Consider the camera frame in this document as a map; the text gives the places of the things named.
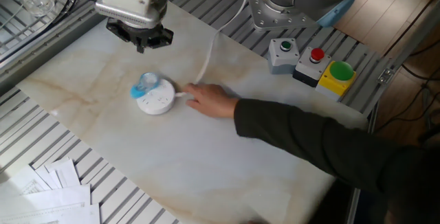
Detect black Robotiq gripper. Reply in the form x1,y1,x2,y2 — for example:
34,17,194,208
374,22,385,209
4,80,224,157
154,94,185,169
105,16,175,54

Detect round white power strip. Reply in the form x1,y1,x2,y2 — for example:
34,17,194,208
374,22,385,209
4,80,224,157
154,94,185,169
136,78,177,116

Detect white power strip cable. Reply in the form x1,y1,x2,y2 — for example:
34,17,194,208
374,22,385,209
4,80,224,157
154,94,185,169
175,0,250,98

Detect dark-sleeved forearm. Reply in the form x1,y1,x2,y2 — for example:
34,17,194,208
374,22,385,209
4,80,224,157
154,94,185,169
233,98,440,224

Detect grey box small green button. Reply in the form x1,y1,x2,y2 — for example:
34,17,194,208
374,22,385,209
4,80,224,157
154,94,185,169
267,37,301,76

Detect white black box red button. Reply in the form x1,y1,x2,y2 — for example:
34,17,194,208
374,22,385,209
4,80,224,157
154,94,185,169
292,47,333,89

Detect yellow box green mushroom button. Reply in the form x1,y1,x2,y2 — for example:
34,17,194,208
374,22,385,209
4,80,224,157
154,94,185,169
315,60,358,102

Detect person's bare hand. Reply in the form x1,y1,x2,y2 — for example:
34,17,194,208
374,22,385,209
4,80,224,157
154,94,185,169
182,82,241,120

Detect blue translucent plug-in light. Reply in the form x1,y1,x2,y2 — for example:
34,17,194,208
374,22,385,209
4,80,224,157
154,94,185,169
129,71,162,100

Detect small white paper sheet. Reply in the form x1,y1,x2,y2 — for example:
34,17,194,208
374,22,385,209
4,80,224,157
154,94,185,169
43,157,82,188

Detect large white paper sheet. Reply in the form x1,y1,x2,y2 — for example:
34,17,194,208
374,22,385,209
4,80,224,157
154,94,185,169
0,183,92,215

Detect printed white paper sheet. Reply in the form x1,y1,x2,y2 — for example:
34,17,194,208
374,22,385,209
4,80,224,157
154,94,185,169
0,203,101,224

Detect aluminium profile rail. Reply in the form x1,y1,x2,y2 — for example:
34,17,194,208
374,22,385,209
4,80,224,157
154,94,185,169
0,8,107,93

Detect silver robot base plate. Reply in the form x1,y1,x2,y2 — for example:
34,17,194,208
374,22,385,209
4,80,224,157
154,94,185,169
247,0,321,32

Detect metal frame corner bracket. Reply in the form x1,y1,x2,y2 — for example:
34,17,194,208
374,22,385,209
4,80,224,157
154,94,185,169
377,67,395,86

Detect aluminium frame rail with leg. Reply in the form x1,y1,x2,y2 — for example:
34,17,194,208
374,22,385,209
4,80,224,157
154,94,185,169
346,0,440,224

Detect black floor cable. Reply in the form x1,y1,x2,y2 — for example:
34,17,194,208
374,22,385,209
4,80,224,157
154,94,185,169
373,38,440,135

